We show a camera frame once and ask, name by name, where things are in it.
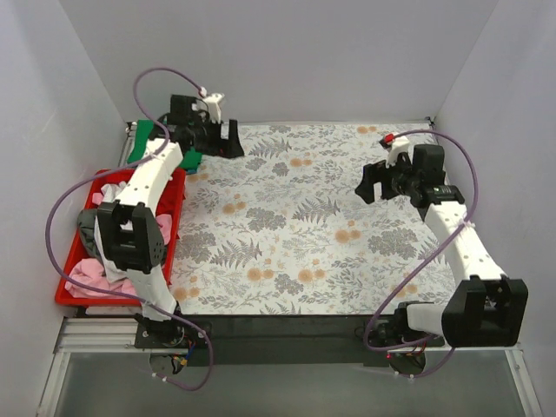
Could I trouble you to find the green t shirt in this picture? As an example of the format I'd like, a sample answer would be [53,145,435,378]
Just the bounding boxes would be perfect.
[126,119,202,173]

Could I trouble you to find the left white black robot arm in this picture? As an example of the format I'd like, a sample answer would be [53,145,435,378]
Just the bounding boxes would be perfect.
[96,93,244,348]

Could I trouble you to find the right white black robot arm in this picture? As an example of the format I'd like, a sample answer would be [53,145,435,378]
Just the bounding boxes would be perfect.
[355,136,528,348]

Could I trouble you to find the red garment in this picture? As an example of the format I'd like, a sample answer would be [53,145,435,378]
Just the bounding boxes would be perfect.
[156,169,186,220]

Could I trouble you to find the white garment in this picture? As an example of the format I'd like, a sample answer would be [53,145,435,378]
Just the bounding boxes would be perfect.
[101,182,127,202]

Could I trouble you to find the floral tablecloth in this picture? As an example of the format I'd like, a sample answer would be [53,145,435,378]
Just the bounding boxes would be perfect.
[171,123,454,314]

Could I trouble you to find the grey garment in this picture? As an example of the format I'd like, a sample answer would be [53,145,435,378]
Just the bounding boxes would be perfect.
[76,208,102,261]

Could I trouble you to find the pink garment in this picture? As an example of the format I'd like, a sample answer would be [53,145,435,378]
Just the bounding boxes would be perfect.
[64,215,172,299]

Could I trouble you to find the red plastic bin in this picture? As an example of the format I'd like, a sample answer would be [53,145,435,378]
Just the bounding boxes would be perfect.
[55,169,186,307]

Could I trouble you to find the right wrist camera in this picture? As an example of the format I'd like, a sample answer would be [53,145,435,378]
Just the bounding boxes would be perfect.
[379,133,410,168]

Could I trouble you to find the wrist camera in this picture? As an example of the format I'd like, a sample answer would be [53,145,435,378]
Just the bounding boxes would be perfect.
[199,87,225,124]
[379,133,410,168]

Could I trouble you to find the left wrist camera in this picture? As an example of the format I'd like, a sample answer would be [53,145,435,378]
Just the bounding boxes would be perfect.
[199,87,225,124]

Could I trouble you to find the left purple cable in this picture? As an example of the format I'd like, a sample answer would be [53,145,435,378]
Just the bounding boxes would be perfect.
[43,67,215,390]

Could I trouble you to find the purple cable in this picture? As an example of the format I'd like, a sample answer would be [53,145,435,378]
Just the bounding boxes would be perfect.
[363,129,480,380]
[43,67,215,390]

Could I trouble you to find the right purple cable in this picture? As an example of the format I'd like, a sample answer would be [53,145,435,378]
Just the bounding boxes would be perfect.
[363,129,480,380]

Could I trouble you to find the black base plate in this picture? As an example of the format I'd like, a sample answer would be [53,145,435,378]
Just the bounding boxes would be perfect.
[134,314,444,368]

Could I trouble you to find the aluminium rail frame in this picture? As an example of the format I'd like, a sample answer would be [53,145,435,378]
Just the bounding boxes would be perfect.
[38,317,542,416]

